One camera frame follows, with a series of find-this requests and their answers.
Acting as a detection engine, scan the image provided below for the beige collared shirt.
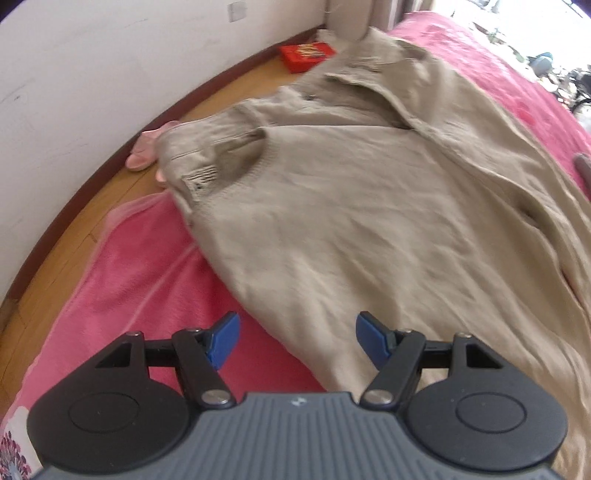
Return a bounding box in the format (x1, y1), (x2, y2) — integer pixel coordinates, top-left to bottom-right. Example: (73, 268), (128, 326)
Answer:
(154, 27), (591, 480)

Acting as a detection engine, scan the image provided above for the red box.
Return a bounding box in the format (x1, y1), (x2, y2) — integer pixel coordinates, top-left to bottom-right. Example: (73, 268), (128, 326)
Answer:
(280, 40), (335, 75)

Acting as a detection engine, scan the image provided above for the pink floral blanket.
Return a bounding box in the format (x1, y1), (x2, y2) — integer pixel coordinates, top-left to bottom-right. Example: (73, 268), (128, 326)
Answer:
(0, 11), (591, 480)

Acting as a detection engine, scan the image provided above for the wheelchair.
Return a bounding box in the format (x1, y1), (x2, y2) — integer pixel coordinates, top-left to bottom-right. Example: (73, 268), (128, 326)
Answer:
(554, 65), (591, 114)

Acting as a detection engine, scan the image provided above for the white cabinet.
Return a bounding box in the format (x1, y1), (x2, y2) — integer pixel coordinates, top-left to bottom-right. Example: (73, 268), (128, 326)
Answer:
(329, 0), (371, 41)

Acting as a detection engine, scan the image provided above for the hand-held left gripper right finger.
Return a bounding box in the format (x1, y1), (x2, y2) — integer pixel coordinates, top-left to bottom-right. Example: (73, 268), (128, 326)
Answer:
(355, 311), (504, 409)

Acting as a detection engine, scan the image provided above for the pink slipper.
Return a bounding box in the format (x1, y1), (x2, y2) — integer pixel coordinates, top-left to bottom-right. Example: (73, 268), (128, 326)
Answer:
(125, 120), (179, 173)

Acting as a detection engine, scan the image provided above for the grey hoodie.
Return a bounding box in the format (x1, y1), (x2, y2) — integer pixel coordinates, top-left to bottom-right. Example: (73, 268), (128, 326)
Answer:
(573, 154), (591, 200)

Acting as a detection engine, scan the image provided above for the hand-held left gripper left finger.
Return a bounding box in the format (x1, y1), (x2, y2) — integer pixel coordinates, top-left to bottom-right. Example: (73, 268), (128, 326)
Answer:
(95, 311), (242, 409)

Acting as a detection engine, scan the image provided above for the green chair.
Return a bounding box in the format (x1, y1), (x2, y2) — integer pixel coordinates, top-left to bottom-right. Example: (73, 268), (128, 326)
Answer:
(530, 51), (556, 77)

